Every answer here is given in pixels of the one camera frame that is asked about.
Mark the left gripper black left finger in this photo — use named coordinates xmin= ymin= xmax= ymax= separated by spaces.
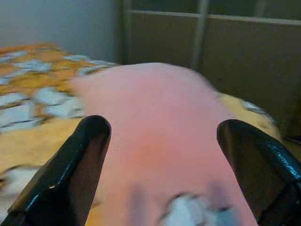
xmin=0 ymin=115 xmax=111 ymax=226

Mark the orange quilt with white pattern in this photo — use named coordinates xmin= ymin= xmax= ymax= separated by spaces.
xmin=0 ymin=43 xmax=283 ymax=226

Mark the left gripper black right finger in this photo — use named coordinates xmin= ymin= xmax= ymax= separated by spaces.
xmin=216 ymin=119 xmax=301 ymax=226

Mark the dark wardrobe with sliding doors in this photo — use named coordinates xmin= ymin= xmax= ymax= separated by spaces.
xmin=119 ymin=0 xmax=301 ymax=142

